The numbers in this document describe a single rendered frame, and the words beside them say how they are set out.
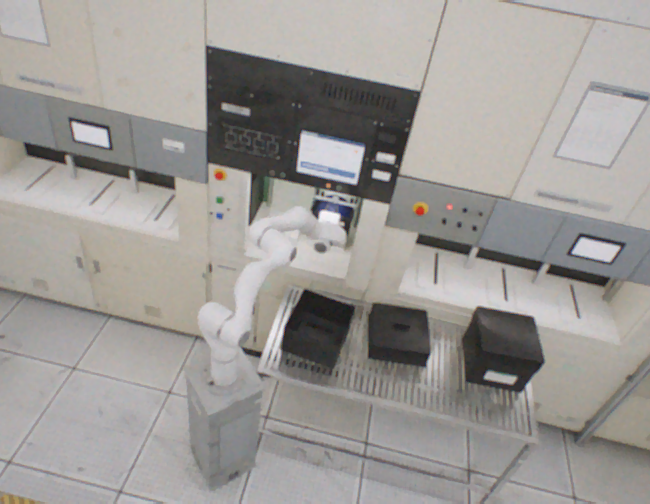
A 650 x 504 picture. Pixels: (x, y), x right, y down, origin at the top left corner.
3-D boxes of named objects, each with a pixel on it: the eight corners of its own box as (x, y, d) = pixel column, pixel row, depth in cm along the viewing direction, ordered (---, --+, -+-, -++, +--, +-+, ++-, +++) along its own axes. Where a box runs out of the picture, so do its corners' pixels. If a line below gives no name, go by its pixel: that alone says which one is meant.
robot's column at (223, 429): (209, 493, 270) (208, 415, 219) (188, 448, 286) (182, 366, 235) (257, 466, 284) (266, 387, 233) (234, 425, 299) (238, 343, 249)
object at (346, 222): (304, 240, 290) (311, 194, 269) (312, 219, 305) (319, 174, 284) (346, 250, 288) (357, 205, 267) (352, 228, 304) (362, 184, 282)
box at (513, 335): (464, 382, 250) (482, 350, 233) (460, 336, 271) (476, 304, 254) (523, 394, 249) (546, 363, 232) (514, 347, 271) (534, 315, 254)
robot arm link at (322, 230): (331, 210, 222) (348, 230, 250) (296, 213, 226) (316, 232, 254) (331, 230, 219) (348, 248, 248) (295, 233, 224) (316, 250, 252)
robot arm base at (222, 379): (213, 402, 224) (213, 377, 212) (195, 369, 235) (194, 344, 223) (252, 384, 233) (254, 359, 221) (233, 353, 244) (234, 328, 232)
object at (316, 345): (300, 310, 269) (304, 287, 258) (350, 328, 265) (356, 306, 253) (279, 349, 249) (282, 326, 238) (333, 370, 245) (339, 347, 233)
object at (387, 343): (367, 358, 252) (373, 342, 244) (368, 313, 274) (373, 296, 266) (427, 367, 253) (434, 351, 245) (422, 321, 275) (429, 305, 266)
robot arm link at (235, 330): (216, 331, 218) (245, 352, 212) (200, 330, 206) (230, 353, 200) (276, 228, 215) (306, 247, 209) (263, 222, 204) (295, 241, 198)
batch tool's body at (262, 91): (207, 351, 334) (200, 50, 204) (251, 257, 405) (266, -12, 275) (339, 384, 329) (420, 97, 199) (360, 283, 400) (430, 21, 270)
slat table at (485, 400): (249, 451, 289) (256, 371, 239) (277, 365, 334) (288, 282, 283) (481, 513, 281) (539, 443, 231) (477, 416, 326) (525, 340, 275)
